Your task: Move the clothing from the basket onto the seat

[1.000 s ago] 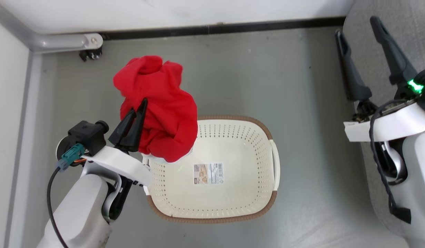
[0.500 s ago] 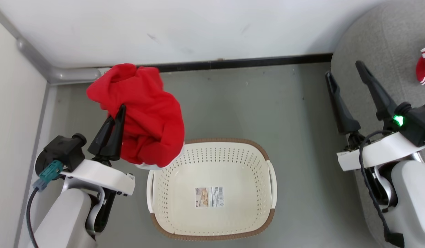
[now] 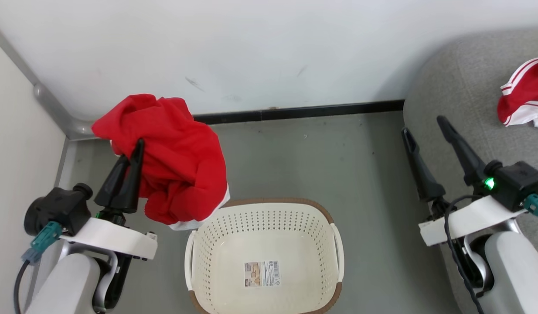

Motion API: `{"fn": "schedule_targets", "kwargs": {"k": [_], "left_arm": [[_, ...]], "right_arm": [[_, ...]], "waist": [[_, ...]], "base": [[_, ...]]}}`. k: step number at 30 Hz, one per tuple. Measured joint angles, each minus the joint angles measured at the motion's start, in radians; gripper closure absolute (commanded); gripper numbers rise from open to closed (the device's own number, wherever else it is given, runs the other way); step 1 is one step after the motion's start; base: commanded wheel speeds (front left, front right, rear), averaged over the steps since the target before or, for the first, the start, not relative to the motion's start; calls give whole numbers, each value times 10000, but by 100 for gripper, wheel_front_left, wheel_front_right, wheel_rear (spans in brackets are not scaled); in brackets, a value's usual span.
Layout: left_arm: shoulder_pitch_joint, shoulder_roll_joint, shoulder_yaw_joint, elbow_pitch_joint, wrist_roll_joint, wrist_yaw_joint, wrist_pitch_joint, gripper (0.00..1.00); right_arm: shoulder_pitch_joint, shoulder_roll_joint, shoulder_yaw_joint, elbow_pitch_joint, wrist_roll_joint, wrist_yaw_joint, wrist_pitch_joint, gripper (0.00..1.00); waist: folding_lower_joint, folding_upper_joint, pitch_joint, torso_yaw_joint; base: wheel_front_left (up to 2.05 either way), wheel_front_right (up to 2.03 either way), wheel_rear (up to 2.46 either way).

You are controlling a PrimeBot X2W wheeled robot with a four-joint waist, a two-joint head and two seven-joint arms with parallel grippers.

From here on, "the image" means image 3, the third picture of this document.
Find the grey metal frame rail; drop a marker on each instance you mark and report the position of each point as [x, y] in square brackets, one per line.
[64, 120]

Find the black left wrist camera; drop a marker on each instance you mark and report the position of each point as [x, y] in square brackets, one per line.
[55, 209]

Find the cream perforated laundry basket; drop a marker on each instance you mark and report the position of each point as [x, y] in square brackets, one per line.
[260, 235]

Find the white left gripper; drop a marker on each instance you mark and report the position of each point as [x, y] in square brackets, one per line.
[112, 237]

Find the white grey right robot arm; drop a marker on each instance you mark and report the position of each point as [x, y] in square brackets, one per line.
[517, 270]

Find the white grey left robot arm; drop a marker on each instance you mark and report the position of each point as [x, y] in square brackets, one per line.
[64, 283]

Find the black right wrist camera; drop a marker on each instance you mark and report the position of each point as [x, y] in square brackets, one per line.
[519, 183]

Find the grey fabric sofa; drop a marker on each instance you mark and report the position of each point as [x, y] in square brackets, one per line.
[461, 87]

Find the plain red garment white hem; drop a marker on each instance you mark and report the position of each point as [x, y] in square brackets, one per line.
[182, 157]

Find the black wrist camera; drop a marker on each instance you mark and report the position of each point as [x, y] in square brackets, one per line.
[55, 209]
[519, 183]

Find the paper label sticker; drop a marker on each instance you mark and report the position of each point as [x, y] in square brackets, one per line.
[262, 274]

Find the red white printed jersey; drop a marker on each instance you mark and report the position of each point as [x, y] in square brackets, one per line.
[526, 93]

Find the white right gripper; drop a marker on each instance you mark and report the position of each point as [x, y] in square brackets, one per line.
[465, 220]

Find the black baseboard strip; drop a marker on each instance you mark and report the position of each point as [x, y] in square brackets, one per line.
[304, 112]

